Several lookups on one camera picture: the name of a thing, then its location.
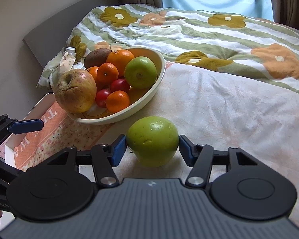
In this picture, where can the grey headboard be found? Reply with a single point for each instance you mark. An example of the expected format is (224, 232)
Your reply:
(49, 37)

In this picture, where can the red cherry tomato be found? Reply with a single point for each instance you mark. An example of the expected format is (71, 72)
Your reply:
(120, 85)
(101, 97)

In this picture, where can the small mandarin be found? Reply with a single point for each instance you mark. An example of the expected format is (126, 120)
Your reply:
(107, 73)
(117, 101)

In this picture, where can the small mandarin front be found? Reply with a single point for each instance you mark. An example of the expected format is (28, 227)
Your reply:
(117, 101)

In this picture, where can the brown kiwi with sticker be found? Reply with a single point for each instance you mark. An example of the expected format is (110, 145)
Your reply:
(96, 57)

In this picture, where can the green apple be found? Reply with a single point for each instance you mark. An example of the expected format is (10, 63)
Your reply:
(140, 73)
(154, 140)

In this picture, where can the cream oval duck bowl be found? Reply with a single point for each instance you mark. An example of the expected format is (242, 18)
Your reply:
(138, 97)

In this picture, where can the red cherry tomato front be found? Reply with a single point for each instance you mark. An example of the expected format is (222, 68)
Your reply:
(101, 97)

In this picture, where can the floral striped duvet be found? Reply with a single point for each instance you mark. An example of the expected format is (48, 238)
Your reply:
(254, 48)

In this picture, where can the large orange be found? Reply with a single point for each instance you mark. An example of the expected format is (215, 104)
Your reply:
(93, 71)

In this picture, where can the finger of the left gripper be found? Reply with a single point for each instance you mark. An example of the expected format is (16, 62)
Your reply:
(10, 126)

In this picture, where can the small plastic bottle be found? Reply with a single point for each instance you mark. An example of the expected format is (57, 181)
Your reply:
(67, 61)

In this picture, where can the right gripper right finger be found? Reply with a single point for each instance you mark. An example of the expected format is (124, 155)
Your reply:
(199, 157)

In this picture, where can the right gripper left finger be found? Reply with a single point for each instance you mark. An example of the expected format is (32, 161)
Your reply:
(104, 158)

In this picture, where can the white floral towel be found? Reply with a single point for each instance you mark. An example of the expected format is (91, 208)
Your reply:
(221, 110)

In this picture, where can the large brownish apple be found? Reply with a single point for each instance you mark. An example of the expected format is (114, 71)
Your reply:
(76, 91)

